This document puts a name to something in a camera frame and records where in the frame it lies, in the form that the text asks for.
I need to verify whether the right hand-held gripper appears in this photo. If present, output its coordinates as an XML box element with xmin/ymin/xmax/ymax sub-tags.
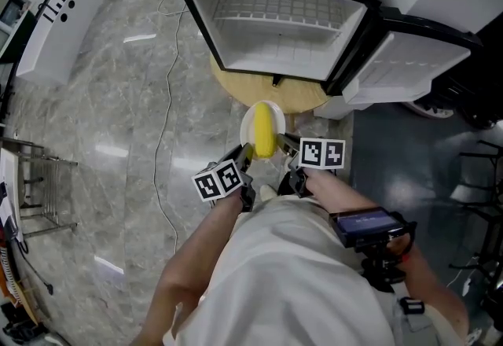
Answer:
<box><xmin>275</xmin><ymin>132</ymin><xmax>347</xmax><ymax>198</ymax></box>

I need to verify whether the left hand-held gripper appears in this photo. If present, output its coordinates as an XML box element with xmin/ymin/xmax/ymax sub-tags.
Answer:
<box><xmin>191</xmin><ymin>142</ymin><xmax>257</xmax><ymax>214</ymax></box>

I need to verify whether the white plate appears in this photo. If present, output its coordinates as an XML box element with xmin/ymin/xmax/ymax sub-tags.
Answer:
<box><xmin>239</xmin><ymin>100</ymin><xmax>288</xmax><ymax>161</ymax></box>

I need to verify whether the yellow corn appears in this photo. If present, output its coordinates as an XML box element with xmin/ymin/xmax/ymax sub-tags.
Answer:
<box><xmin>253</xmin><ymin>101</ymin><xmax>277</xmax><ymax>159</ymax></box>

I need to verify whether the black refrigerator with white interior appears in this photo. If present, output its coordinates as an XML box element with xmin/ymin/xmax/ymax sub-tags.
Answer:
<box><xmin>175</xmin><ymin>0</ymin><xmax>484</xmax><ymax>105</ymax></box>

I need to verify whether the person's left forearm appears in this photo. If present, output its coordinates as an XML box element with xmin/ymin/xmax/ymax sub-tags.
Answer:
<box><xmin>131</xmin><ymin>190</ymin><xmax>247</xmax><ymax>346</ymax></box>

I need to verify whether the person's right forearm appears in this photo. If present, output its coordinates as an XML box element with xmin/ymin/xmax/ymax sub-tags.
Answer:
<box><xmin>306</xmin><ymin>167</ymin><xmax>471</xmax><ymax>341</ymax></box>

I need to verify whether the person's white shoe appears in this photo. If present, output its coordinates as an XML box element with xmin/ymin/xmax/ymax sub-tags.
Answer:
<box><xmin>259</xmin><ymin>183</ymin><xmax>278</xmax><ymax>203</ymax></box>

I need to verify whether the round wooden table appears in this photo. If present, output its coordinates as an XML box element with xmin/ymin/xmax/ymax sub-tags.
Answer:
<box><xmin>210</xmin><ymin>55</ymin><xmax>332</xmax><ymax>116</ymax></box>

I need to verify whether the black forearm-mounted screen device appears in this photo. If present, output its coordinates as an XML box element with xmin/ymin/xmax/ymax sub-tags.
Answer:
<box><xmin>329</xmin><ymin>207</ymin><xmax>418</xmax><ymax>294</ymax></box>

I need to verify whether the person's white shirt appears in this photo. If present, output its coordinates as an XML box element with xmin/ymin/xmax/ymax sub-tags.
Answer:
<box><xmin>163</xmin><ymin>193</ymin><xmax>468</xmax><ymax>346</ymax></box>

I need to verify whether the black metal stand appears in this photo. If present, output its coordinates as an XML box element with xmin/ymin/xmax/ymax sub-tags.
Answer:
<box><xmin>447</xmin><ymin>138</ymin><xmax>503</xmax><ymax>300</ymax></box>

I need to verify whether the white panel with black dots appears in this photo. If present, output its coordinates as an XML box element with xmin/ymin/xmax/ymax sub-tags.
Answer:
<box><xmin>15</xmin><ymin>0</ymin><xmax>105</xmax><ymax>87</ymax></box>

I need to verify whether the white floor cable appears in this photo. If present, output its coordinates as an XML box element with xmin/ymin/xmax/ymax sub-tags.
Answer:
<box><xmin>152</xmin><ymin>0</ymin><xmax>190</xmax><ymax>256</ymax></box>

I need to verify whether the metal wire rack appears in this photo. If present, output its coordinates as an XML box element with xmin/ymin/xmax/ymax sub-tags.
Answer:
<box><xmin>0</xmin><ymin>135</ymin><xmax>79</xmax><ymax>240</ymax></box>

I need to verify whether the black cable with plug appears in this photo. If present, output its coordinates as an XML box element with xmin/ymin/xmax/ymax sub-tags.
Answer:
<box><xmin>17</xmin><ymin>240</ymin><xmax>55</xmax><ymax>297</ymax></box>

